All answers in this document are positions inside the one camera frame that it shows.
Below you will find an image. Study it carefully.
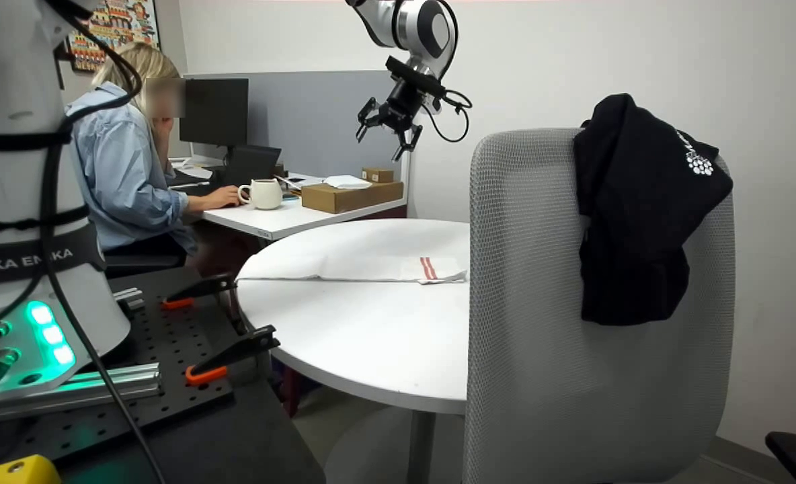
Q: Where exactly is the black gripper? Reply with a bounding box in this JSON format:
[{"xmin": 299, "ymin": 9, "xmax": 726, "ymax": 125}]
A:
[{"xmin": 352, "ymin": 75, "xmax": 427, "ymax": 165}]

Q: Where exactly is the colourful wall poster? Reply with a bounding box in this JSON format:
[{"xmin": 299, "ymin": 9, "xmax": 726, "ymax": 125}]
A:
[{"xmin": 64, "ymin": 0, "xmax": 164, "ymax": 75}]

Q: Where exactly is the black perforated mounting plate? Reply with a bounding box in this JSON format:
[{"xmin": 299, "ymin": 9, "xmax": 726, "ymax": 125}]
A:
[{"xmin": 0, "ymin": 283, "xmax": 277, "ymax": 469}]

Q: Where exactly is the white paper sheet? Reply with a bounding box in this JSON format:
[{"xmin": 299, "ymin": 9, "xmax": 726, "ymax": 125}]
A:
[{"xmin": 322, "ymin": 172, "xmax": 376, "ymax": 192}]

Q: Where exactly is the white mug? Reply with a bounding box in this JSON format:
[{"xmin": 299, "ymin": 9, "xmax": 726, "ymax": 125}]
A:
[{"xmin": 235, "ymin": 176, "xmax": 285, "ymax": 212}]

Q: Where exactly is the small cardboard box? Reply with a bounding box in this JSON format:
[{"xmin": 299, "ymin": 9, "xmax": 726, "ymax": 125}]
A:
[{"xmin": 359, "ymin": 165, "xmax": 399, "ymax": 186}]

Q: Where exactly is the black computer monitor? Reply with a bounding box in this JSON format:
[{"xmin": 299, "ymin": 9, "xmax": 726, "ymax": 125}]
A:
[{"xmin": 178, "ymin": 75, "xmax": 251, "ymax": 151}]

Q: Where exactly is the gray office chair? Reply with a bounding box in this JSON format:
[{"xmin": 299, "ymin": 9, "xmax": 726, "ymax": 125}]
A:
[{"xmin": 463, "ymin": 125, "xmax": 740, "ymax": 484}]

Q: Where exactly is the black garment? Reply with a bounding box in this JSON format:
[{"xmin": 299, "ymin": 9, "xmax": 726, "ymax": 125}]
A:
[{"xmin": 571, "ymin": 92, "xmax": 736, "ymax": 329}]

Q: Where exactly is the woman in blue shirt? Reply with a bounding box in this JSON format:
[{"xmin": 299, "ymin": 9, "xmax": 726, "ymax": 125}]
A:
[{"xmin": 60, "ymin": 39, "xmax": 246, "ymax": 262}]

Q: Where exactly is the silver aluminium rail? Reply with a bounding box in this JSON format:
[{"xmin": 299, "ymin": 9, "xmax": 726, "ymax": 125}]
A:
[{"xmin": 0, "ymin": 360, "xmax": 164, "ymax": 424}]

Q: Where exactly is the orange and black clamp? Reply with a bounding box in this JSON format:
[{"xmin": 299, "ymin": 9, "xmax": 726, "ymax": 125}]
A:
[
  {"xmin": 181, "ymin": 322, "xmax": 282, "ymax": 391},
  {"xmin": 160, "ymin": 272, "xmax": 238, "ymax": 314}
]

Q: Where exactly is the white paper stack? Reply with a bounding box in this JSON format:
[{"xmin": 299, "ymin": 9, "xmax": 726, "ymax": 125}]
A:
[{"xmin": 170, "ymin": 154, "xmax": 217, "ymax": 182}]

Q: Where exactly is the white and red towel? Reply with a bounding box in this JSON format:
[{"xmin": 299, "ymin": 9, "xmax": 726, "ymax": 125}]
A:
[{"xmin": 235, "ymin": 243, "xmax": 473, "ymax": 289}]

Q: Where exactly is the black laptop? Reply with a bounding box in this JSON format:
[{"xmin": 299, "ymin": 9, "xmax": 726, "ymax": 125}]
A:
[{"xmin": 211, "ymin": 142, "xmax": 285, "ymax": 189}]

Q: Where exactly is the yellow object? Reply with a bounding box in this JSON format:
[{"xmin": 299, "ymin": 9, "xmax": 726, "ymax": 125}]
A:
[{"xmin": 0, "ymin": 451, "xmax": 64, "ymax": 484}]

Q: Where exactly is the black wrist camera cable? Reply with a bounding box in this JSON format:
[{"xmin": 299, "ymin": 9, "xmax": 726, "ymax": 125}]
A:
[{"xmin": 418, "ymin": 82, "xmax": 476, "ymax": 149}]

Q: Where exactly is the large flat cardboard box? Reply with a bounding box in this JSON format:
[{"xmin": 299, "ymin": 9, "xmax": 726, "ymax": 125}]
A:
[{"xmin": 299, "ymin": 177, "xmax": 407, "ymax": 216}]

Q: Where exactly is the gray partition panel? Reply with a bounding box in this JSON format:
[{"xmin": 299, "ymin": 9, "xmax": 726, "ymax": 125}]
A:
[{"xmin": 186, "ymin": 68, "xmax": 418, "ymax": 217}]

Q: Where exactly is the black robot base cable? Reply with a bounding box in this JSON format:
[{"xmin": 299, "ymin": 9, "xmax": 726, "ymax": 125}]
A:
[{"xmin": 33, "ymin": 0, "xmax": 170, "ymax": 484}]

